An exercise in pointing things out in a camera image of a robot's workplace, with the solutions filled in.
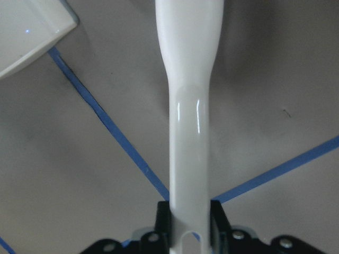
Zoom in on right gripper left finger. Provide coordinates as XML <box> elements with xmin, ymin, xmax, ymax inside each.
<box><xmin>82</xmin><ymin>201</ymin><xmax>172</xmax><ymax>254</ymax></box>

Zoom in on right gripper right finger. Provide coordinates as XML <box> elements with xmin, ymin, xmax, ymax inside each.
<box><xmin>210</xmin><ymin>200</ymin><xmax>323</xmax><ymax>254</ymax></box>

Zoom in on beige hand brush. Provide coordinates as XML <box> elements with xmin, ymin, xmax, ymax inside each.
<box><xmin>155</xmin><ymin>1</ymin><xmax>224</xmax><ymax>253</ymax></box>

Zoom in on beige plastic dustpan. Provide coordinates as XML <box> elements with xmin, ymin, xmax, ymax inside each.
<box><xmin>1</xmin><ymin>1</ymin><xmax>79</xmax><ymax>79</ymax></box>

